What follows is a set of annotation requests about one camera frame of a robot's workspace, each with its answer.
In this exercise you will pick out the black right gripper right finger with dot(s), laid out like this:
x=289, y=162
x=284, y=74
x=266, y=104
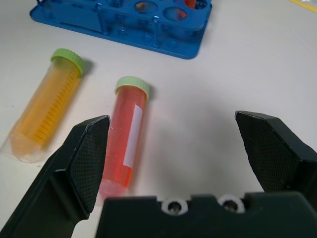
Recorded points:
x=275, y=153

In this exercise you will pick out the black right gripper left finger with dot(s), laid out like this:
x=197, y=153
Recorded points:
x=62, y=173

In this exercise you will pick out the orange liquid centrifuge tube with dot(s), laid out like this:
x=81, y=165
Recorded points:
x=47, y=111

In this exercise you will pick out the red liquid centrifuge tube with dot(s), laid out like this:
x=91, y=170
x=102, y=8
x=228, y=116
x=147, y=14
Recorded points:
x=123, y=134

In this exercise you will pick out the blue tube rack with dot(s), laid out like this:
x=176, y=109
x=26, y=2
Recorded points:
x=138, y=27

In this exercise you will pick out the yellow plastic bag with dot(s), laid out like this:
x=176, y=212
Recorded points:
x=307, y=5

